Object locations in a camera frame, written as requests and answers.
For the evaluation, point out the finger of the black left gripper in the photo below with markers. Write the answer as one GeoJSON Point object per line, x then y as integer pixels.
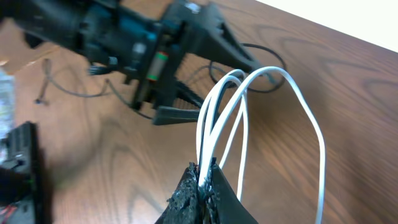
{"type": "Point", "coordinates": [166, 115]}
{"type": "Point", "coordinates": [218, 44]}

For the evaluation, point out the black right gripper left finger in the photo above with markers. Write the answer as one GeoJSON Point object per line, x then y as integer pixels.
{"type": "Point", "coordinates": [183, 206]}

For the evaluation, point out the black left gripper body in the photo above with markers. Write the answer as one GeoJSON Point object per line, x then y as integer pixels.
{"type": "Point", "coordinates": [115, 38]}

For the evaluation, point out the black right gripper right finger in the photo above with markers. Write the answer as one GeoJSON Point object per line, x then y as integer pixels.
{"type": "Point", "coordinates": [222, 204]}

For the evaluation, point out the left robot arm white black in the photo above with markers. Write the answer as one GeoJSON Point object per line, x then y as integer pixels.
{"type": "Point", "coordinates": [53, 21]}

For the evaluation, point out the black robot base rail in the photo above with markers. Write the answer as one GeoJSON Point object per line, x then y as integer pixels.
{"type": "Point", "coordinates": [22, 194]}

